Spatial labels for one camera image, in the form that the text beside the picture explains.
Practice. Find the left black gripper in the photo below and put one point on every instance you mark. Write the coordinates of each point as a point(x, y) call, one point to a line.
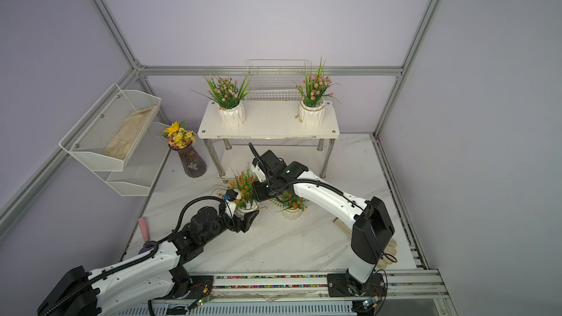
point(246, 224)

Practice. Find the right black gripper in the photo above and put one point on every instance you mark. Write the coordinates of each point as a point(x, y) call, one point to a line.
point(258, 188)

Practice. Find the orange flower pot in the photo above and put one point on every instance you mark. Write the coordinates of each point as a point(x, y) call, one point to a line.
point(242, 183)
point(291, 206)

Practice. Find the pink flower pot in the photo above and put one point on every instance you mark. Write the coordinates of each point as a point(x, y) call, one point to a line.
point(314, 89)
point(228, 93)

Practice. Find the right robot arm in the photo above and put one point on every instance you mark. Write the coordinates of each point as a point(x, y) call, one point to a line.
point(369, 220)

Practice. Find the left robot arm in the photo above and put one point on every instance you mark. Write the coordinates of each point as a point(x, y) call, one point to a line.
point(156, 273)

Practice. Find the white two-tier metal rack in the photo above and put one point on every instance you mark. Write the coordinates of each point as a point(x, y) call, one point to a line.
point(269, 125)

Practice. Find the purple glass vase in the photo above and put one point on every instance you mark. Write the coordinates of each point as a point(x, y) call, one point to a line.
point(193, 164)

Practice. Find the yellow artificial flower bouquet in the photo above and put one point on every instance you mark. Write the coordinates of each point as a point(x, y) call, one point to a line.
point(178, 137)

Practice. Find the beige cloth in basket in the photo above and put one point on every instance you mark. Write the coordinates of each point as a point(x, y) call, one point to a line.
point(121, 144)

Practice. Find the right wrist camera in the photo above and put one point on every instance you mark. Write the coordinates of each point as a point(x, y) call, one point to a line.
point(258, 173)

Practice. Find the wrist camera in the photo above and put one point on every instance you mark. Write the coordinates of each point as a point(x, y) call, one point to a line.
point(258, 173)
point(231, 197)

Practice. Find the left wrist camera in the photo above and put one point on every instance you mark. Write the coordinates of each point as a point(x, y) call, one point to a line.
point(231, 197)

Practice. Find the white wire wall basket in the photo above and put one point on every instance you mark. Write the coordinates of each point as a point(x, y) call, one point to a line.
point(275, 79)

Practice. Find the white mesh lower wall basket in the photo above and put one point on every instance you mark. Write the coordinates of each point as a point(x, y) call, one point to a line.
point(141, 172)

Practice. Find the white mesh wall basket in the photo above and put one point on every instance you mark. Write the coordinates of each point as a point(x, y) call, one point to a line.
point(87, 139)
point(141, 172)

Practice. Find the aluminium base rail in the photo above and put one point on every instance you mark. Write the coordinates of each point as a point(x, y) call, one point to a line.
point(270, 287)

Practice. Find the white mesh upper wall basket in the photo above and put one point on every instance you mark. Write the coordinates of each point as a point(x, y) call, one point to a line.
point(87, 139)

